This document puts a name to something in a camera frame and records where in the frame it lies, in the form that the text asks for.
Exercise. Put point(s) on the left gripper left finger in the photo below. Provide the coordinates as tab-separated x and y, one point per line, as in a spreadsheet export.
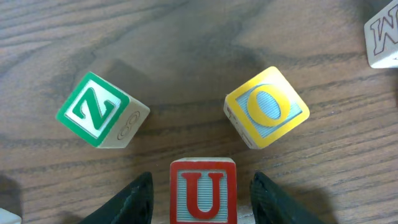
134	204

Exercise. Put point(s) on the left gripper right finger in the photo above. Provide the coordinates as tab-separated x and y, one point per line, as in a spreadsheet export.
272	205

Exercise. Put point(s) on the red U block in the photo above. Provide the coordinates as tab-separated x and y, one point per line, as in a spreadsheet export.
203	190

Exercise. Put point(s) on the green Z block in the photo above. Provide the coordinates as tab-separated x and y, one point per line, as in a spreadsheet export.
102	114

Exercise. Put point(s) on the yellow O block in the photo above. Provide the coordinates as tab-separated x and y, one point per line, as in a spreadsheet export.
265	108

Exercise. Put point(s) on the blue D block upper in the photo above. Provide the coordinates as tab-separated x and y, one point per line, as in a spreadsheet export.
381	37

